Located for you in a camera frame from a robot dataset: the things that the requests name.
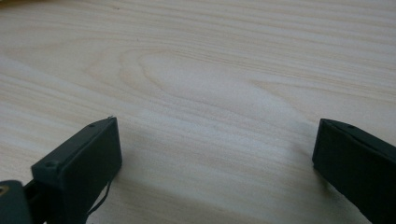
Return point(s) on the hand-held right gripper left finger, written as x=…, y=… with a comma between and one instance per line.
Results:
x=77, y=165

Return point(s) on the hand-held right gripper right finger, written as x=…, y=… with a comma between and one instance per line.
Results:
x=358, y=168

